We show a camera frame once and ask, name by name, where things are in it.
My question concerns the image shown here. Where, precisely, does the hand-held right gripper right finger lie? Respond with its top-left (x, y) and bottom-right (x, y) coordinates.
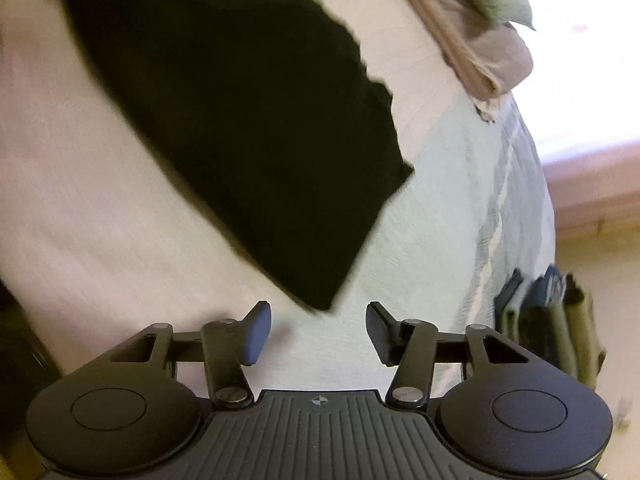
top-left (366, 301), bottom-right (533, 407)

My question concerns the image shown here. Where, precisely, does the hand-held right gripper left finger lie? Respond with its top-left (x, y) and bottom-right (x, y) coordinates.
top-left (107, 301), bottom-right (273, 408)

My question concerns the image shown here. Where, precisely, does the black knit sweater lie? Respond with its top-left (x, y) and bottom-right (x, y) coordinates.
top-left (47, 0), bottom-right (416, 313)

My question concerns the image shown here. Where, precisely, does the grey pink striped bed blanket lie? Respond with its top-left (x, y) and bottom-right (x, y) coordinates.
top-left (0, 0), bottom-right (558, 401)

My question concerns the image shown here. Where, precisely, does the stack of folded clothes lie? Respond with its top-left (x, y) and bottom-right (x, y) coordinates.
top-left (494, 265), bottom-right (608, 391)

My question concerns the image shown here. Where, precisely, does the pink curtain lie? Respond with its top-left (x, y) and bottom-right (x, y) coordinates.
top-left (515, 0), bottom-right (640, 241)

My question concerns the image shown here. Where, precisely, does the beige crumpled cloth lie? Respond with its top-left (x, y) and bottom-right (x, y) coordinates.
top-left (370, 0), bottom-right (535, 123)

